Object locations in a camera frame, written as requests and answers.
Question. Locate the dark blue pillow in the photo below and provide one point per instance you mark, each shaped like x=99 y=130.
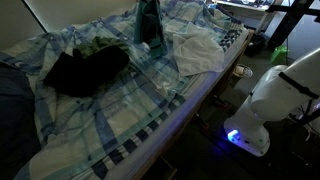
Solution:
x=15 y=123

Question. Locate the black garment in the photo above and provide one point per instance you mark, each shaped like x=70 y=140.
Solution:
x=86 y=73

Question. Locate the black tripod stand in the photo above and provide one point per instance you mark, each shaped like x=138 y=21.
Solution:
x=290 y=20

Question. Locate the black diagonal frame bar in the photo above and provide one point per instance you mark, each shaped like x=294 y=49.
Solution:
x=308 y=116

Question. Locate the olive green garment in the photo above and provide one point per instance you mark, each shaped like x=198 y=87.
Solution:
x=103 y=43

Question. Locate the cluttered white desk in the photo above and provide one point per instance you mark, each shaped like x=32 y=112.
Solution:
x=243 y=6

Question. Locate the white waffle towel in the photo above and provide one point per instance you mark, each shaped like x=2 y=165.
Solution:
x=196 y=53

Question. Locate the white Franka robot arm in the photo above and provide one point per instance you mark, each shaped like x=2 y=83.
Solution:
x=260 y=113

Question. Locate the green plastic bag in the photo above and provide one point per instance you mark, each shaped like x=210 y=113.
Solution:
x=279 y=55

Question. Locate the blue teal striped towel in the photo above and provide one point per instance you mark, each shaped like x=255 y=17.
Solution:
x=150 y=26

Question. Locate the bed frame with mattress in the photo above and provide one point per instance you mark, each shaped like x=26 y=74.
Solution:
x=180 y=120

